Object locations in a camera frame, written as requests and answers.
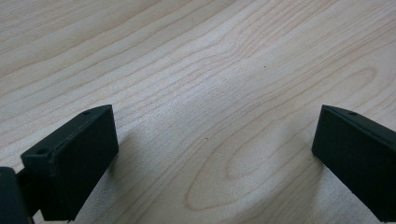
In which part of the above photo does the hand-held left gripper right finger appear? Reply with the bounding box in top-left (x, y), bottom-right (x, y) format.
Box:
top-left (311, 104), bottom-right (396, 223)

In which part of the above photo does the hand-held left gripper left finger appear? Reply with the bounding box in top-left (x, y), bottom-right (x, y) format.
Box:
top-left (20, 104), bottom-right (120, 222)

